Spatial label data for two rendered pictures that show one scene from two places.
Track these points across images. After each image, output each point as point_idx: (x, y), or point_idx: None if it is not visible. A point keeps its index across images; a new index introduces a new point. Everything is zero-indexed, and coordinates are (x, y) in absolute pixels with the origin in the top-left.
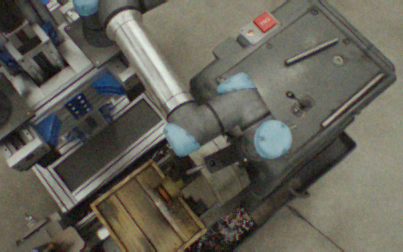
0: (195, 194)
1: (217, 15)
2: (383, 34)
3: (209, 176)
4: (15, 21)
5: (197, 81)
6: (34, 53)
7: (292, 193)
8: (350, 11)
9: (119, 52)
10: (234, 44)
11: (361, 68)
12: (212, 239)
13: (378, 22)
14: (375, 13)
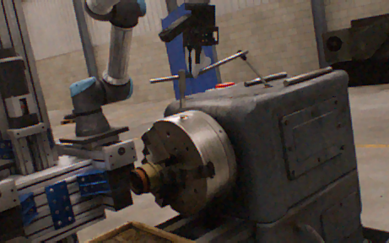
0: (173, 169)
1: None
2: None
3: (181, 123)
4: (22, 87)
5: (170, 105)
6: (29, 132)
7: (317, 238)
8: None
9: (105, 135)
10: (201, 93)
11: None
12: None
13: None
14: (388, 229)
